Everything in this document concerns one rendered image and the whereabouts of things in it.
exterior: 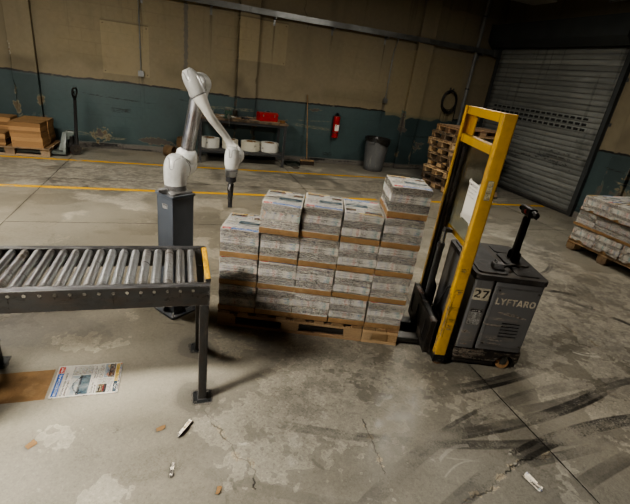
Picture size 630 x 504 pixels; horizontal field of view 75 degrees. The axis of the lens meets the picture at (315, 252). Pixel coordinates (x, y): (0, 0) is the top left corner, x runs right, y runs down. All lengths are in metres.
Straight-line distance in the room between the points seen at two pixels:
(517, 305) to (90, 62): 8.40
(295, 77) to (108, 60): 3.67
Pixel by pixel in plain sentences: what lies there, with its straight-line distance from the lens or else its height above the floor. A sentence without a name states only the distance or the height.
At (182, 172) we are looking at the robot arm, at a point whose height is 1.16.
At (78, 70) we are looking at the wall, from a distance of 9.55.
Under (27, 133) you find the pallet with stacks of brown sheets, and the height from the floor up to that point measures 0.38.
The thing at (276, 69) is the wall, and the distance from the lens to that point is 9.57.
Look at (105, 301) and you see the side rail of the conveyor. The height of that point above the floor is 0.73.
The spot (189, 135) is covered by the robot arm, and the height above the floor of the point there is 1.39.
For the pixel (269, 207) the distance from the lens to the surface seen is 2.90.
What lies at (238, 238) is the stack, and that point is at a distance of 3.04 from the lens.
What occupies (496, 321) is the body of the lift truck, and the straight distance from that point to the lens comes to 3.36.
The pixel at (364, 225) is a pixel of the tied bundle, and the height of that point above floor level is 0.98.
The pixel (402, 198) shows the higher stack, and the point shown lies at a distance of 2.93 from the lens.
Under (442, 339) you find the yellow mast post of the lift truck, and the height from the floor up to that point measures 0.24.
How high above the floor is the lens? 1.92
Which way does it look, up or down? 23 degrees down
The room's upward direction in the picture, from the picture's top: 8 degrees clockwise
